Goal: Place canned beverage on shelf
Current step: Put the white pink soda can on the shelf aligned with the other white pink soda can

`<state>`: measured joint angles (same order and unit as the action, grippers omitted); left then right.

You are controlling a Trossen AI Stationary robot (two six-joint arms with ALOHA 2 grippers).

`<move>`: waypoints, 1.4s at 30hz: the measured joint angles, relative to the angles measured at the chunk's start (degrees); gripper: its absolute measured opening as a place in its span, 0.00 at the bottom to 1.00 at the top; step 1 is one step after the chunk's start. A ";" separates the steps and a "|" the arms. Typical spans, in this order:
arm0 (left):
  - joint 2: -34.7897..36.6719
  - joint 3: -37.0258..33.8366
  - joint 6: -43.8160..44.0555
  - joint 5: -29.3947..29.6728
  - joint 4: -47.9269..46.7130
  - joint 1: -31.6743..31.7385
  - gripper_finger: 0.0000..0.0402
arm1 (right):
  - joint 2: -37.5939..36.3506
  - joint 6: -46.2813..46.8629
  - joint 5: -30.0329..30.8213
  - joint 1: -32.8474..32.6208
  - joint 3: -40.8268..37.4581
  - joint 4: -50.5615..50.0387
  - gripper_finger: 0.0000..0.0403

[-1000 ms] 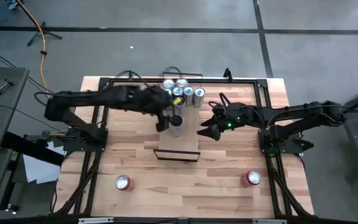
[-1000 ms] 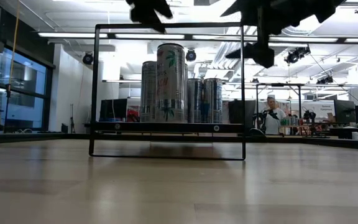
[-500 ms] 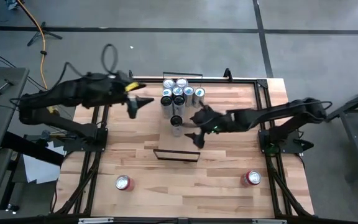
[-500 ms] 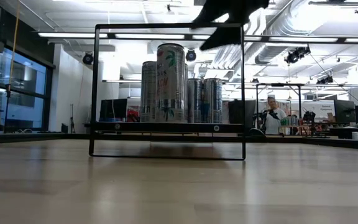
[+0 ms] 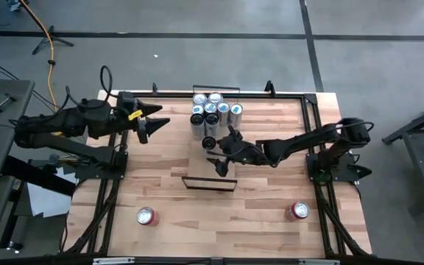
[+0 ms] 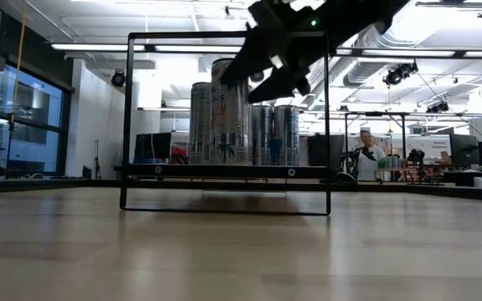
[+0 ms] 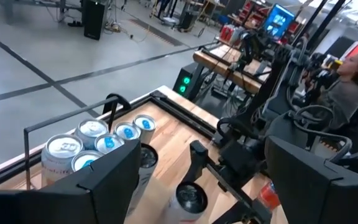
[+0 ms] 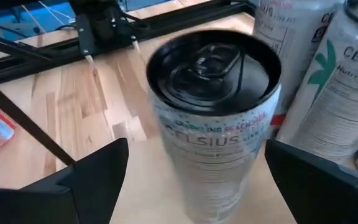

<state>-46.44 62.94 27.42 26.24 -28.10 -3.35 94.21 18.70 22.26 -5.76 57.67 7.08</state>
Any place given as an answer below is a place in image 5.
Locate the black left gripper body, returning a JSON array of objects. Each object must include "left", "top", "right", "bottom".
[{"left": 112, "top": 105, "right": 141, "bottom": 133}]

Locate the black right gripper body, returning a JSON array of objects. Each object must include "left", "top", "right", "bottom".
[{"left": 219, "top": 135, "right": 268, "bottom": 166}]

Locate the white pink beverage can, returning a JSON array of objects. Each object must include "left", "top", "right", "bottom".
[
  {"left": 192, "top": 92, "right": 208, "bottom": 107},
  {"left": 208, "top": 91, "right": 225, "bottom": 105}
]

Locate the red beverage can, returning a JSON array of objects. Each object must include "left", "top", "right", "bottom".
[
  {"left": 284, "top": 200, "right": 311, "bottom": 222},
  {"left": 135, "top": 206, "right": 160, "bottom": 227}
]

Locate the black metal wood shelf rack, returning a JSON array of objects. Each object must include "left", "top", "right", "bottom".
[{"left": 181, "top": 85, "right": 241, "bottom": 193}]

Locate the black beam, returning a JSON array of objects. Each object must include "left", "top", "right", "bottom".
[{"left": 1, "top": 155, "right": 77, "bottom": 197}]

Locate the black tripod stand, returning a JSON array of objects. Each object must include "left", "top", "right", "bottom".
[{"left": 31, "top": 24, "right": 75, "bottom": 56}]

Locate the white paper sheet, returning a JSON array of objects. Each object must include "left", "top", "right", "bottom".
[{"left": 26, "top": 167, "right": 79, "bottom": 219}]

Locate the grey desk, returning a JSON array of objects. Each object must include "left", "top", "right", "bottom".
[{"left": 0, "top": 79, "right": 35, "bottom": 180}]

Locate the black side table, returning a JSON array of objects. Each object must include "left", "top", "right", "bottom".
[{"left": 381, "top": 96, "right": 424, "bottom": 216}]

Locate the black aluminium table frame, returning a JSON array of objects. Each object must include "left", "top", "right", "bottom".
[{"left": 60, "top": 79, "right": 374, "bottom": 258}]

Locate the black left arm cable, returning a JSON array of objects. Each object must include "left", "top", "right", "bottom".
[{"left": 64, "top": 65, "right": 124, "bottom": 111}]

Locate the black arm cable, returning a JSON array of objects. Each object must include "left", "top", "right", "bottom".
[
  {"left": 344, "top": 117, "right": 376, "bottom": 135},
  {"left": 64, "top": 65, "right": 124, "bottom": 111}
]

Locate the yellow cable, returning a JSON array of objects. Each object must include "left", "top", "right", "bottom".
[{"left": 19, "top": 0, "right": 59, "bottom": 107}]

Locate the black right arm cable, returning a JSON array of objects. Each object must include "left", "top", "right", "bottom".
[{"left": 344, "top": 117, "right": 376, "bottom": 135}]

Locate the silver bracket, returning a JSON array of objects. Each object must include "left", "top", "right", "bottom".
[
  {"left": 298, "top": 258, "right": 341, "bottom": 265},
  {"left": 92, "top": 257, "right": 135, "bottom": 265}
]

